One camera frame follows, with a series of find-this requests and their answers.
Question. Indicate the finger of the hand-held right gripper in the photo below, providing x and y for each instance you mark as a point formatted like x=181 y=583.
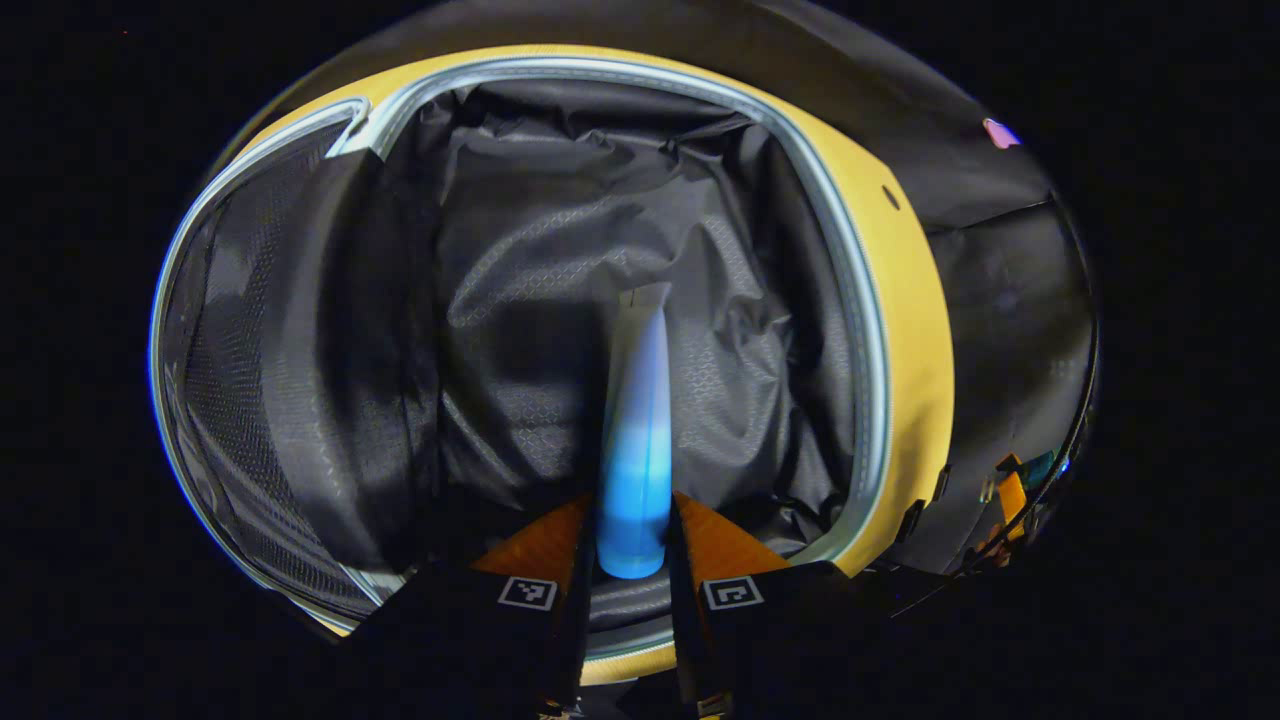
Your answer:
x=1012 y=495

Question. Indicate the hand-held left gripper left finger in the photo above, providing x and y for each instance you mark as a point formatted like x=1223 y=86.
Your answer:
x=570 y=620

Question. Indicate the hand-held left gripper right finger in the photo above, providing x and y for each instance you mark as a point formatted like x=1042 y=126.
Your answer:
x=685 y=620

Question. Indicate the blue cap skin care tube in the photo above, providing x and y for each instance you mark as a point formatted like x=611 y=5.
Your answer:
x=635 y=450

